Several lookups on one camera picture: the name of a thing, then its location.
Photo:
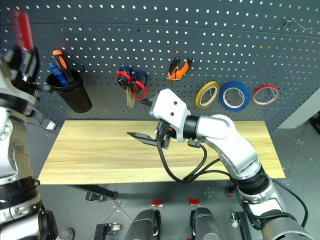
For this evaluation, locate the black cup holder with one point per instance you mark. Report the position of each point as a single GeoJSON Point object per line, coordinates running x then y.
{"type": "Point", "coordinates": [75, 100]}

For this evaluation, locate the dark grey rounded shape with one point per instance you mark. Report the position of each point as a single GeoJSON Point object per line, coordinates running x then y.
{"type": "Point", "coordinates": [142, 225]}
{"type": "Point", "coordinates": [206, 225]}

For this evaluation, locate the dark grey metal pegboard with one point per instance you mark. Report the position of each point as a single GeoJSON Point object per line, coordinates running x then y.
{"type": "Point", "coordinates": [160, 37]}

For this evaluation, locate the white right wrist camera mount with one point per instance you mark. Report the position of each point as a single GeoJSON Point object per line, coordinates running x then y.
{"type": "Point", "coordinates": [170, 110]}

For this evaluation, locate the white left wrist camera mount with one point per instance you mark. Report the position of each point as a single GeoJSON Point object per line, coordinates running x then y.
{"type": "Point", "coordinates": [15, 91]}

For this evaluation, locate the blue scissors hook holder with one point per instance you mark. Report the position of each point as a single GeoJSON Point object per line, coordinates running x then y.
{"type": "Point", "coordinates": [125, 68]}

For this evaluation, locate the orange and black screwdriver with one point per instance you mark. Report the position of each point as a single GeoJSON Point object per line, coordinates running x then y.
{"type": "Point", "coordinates": [62, 62]}

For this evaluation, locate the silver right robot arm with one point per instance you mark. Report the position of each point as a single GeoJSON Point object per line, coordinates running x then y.
{"type": "Point", "coordinates": [225, 140]}

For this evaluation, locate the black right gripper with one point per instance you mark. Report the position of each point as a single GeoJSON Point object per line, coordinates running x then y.
{"type": "Point", "coordinates": [163, 140]}

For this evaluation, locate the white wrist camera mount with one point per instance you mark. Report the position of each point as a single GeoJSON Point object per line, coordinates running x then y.
{"type": "Point", "coordinates": [15, 91]}
{"type": "Point", "coordinates": [170, 110]}

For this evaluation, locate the black table foot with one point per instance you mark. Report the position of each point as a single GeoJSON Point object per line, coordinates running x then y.
{"type": "Point", "coordinates": [230, 192]}

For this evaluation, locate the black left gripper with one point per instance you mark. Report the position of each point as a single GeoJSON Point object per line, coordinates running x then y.
{"type": "Point", "coordinates": [26, 75]}

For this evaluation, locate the thin red tape roll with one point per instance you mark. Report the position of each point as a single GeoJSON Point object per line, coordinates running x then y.
{"type": "Point", "coordinates": [265, 86]}

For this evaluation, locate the long metal pegboard hook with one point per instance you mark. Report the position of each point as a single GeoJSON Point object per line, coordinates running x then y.
{"type": "Point", "coordinates": [297, 24]}

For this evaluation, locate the blue tape roll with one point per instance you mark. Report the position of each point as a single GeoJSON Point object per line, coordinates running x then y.
{"type": "Point", "coordinates": [222, 97]}

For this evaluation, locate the yellow tape roll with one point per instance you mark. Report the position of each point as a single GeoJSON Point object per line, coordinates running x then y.
{"type": "Point", "coordinates": [198, 97]}

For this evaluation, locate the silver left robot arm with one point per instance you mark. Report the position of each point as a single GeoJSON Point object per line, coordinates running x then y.
{"type": "Point", "coordinates": [15, 155]}

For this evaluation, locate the black table leg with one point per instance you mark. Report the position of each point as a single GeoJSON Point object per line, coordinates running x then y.
{"type": "Point", "coordinates": [100, 191]}

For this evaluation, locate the orange and black pliers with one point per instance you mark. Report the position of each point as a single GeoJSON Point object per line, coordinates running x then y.
{"type": "Point", "coordinates": [175, 72]}

